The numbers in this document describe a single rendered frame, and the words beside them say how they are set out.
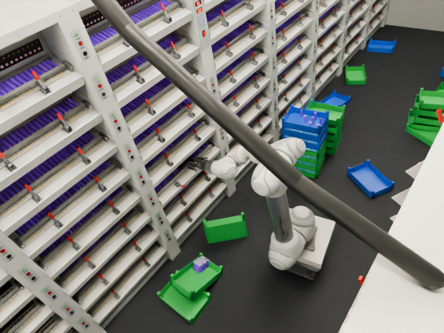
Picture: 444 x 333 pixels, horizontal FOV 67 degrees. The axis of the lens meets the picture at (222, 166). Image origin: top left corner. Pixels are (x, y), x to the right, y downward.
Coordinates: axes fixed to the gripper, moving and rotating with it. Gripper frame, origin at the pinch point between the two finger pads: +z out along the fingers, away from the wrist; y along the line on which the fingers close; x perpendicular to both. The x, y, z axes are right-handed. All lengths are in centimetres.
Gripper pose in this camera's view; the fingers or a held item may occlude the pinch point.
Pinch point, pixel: (187, 160)
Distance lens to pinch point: 227.2
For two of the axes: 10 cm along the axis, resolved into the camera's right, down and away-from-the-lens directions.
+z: -7.3, -1.7, 6.6
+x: 3.2, 7.7, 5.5
